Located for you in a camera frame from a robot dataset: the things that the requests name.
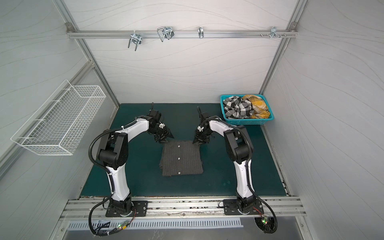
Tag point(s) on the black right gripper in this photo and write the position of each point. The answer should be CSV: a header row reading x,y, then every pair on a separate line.
x,y
201,135

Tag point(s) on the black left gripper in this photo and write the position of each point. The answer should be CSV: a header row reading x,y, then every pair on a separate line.
x,y
167,133

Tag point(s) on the dark grey striped shirt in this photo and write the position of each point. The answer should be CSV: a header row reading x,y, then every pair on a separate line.
x,y
181,158

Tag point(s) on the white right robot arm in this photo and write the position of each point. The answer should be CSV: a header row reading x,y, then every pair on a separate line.
x,y
240,151

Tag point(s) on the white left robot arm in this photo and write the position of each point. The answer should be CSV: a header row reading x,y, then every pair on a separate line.
x,y
109,151

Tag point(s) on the black white checked shirt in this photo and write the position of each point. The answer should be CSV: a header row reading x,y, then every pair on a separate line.
x,y
235,107

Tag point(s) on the teal plastic basket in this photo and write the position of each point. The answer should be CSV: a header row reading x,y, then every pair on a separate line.
x,y
249,121

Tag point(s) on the yellow plaid shirt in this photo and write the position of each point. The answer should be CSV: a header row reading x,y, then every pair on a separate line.
x,y
259,109

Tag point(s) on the metal hook clamp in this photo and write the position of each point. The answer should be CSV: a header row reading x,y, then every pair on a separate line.
x,y
135,40

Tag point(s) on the metal u-bolt clamp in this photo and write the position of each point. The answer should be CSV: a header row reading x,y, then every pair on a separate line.
x,y
165,33

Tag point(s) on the black round fan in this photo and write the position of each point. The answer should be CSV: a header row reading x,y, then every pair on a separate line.
x,y
267,225

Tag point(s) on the aluminium top crossbar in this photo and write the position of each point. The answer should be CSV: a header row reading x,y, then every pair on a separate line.
x,y
179,34

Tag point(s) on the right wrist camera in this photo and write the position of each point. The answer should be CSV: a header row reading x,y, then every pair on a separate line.
x,y
203,116

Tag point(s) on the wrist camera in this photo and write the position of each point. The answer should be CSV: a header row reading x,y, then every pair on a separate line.
x,y
203,116
155,115

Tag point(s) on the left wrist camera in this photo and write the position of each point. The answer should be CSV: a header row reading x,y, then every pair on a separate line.
x,y
155,115

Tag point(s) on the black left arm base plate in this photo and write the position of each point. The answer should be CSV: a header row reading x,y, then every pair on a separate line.
x,y
139,208

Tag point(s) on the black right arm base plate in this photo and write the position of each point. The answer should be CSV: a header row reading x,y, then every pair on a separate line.
x,y
234,207

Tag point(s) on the small metal ring clamp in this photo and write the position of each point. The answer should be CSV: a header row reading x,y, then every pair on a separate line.
x,y
201,32

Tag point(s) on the white wire basket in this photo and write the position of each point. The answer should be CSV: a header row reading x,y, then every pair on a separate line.
x,y
57,127

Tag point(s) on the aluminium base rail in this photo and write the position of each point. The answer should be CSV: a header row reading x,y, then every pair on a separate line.
x,y
187,207

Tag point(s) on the metal bracket with bolts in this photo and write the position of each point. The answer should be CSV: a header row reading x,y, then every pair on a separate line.
x,y
273,34

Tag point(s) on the white slotted cable duct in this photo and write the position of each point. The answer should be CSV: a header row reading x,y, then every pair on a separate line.
x,y
152,224

